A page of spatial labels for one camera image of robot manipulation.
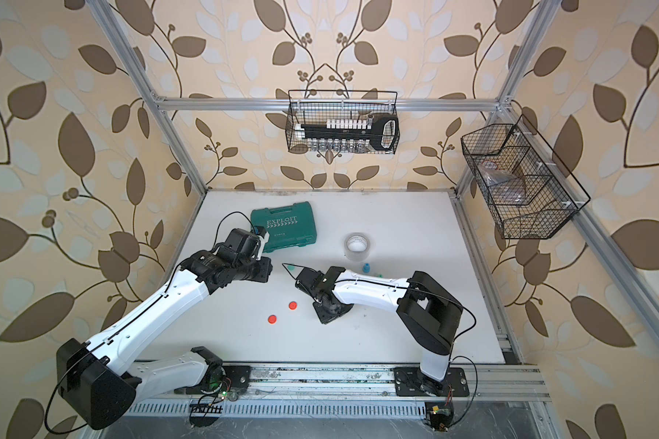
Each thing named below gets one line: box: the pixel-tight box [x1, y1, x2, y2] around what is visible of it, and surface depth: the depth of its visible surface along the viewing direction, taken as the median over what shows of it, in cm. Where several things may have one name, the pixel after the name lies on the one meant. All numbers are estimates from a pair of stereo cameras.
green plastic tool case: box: [250, 201, 318, 254], surface depth 107 cm
